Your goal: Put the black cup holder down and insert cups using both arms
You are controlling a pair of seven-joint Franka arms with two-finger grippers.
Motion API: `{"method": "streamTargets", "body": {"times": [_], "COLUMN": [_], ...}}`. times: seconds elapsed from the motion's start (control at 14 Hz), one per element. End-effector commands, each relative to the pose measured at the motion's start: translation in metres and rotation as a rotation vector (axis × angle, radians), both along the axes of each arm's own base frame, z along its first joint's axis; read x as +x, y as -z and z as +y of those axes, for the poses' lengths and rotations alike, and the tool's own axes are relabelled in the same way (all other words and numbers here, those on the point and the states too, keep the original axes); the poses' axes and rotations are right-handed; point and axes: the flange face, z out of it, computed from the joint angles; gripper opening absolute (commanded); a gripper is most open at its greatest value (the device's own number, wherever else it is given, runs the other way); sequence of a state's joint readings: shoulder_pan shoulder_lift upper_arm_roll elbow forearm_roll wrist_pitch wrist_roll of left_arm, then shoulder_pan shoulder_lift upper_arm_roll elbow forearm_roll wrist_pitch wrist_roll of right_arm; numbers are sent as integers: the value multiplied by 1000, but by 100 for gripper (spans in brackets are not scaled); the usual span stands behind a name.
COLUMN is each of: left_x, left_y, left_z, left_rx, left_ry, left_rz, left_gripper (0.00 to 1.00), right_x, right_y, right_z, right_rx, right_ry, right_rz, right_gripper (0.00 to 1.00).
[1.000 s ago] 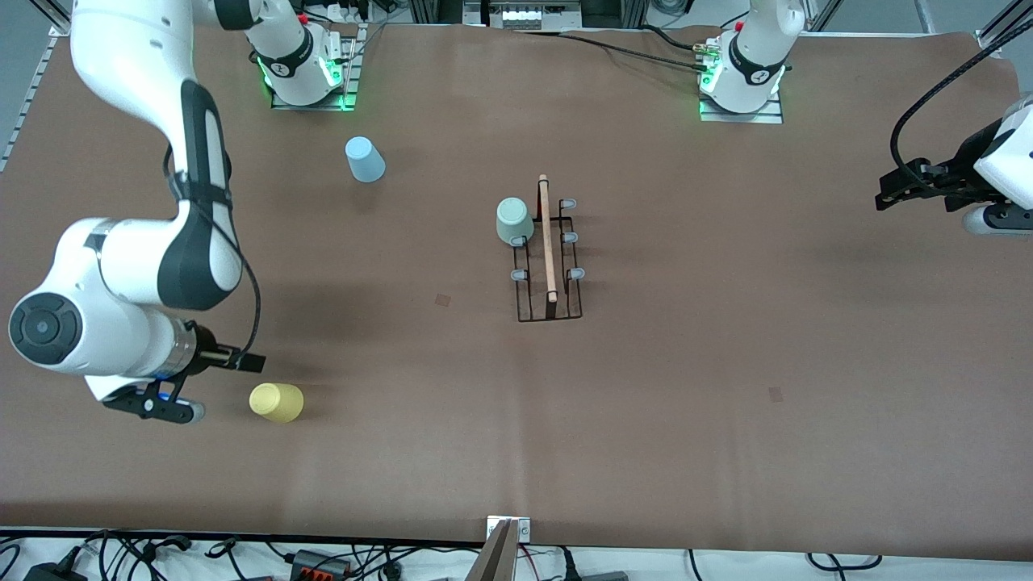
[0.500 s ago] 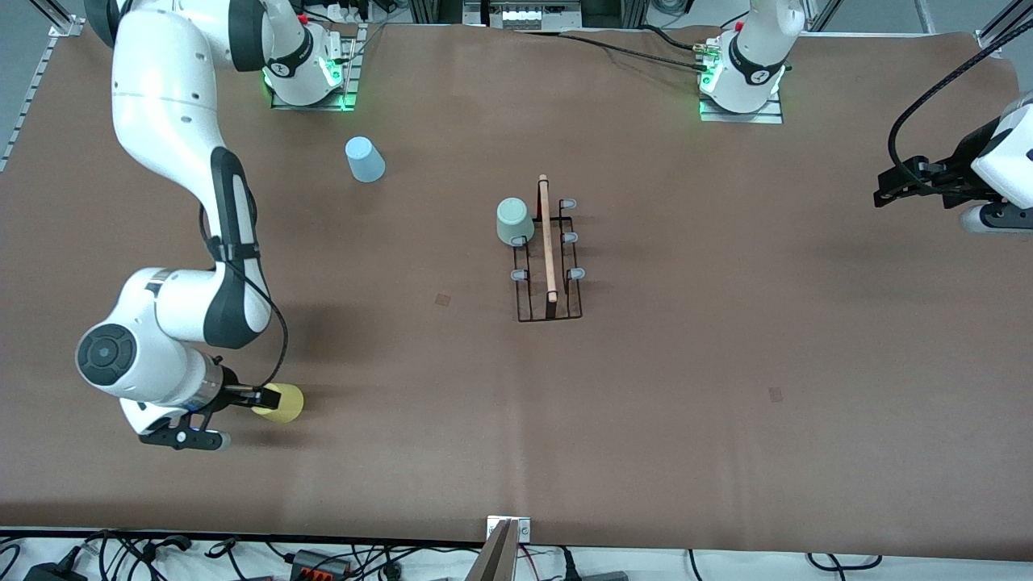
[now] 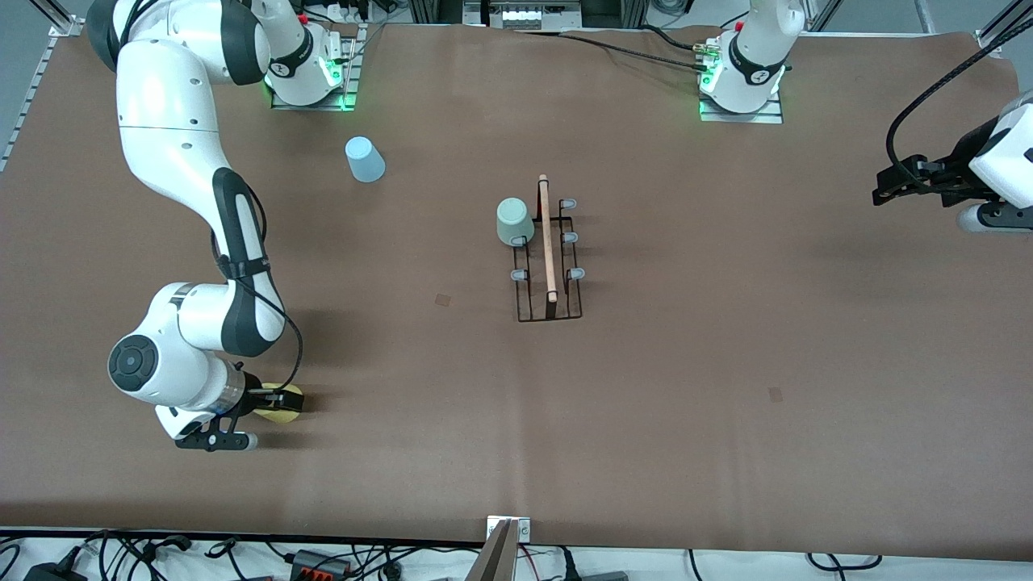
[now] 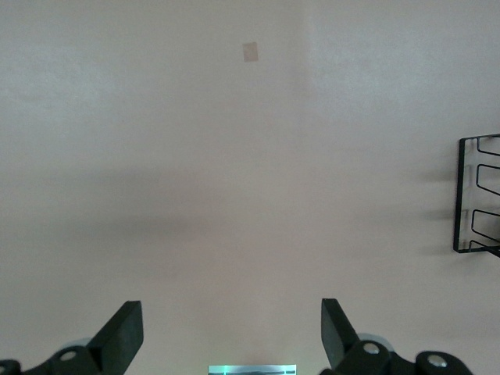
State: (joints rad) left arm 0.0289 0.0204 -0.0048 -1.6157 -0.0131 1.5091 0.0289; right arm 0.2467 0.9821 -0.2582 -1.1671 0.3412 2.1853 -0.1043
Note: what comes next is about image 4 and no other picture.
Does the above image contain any black wire cup holder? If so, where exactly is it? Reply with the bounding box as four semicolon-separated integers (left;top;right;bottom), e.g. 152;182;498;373
452;134;500;259

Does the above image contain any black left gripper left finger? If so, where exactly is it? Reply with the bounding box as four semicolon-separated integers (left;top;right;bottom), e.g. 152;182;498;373
0;300;145;375

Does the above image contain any brown table cover sheet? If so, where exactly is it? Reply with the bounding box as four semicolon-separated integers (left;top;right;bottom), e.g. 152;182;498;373
0;0;500;375

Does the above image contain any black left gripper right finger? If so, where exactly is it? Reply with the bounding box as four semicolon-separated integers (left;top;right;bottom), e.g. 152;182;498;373
319;298;474;375

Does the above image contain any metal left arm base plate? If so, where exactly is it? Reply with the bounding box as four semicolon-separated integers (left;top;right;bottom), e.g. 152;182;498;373
208;364;298;375

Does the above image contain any small brown tape patch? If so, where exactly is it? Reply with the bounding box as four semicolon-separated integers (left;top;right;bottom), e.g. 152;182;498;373
241;41;260;63

